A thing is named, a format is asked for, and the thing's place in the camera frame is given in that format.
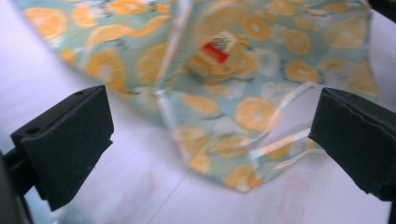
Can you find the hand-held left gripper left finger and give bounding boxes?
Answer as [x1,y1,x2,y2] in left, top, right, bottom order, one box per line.
[10,85,115,213]

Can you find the white table mat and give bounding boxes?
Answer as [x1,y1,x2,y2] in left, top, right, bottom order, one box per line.
[0,0,396,224]

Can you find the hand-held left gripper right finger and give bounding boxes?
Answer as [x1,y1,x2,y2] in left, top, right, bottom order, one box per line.
[307,87,396,203]

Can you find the orange-slice print tote bag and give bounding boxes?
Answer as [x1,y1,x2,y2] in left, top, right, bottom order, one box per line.
[12,0,379,194]

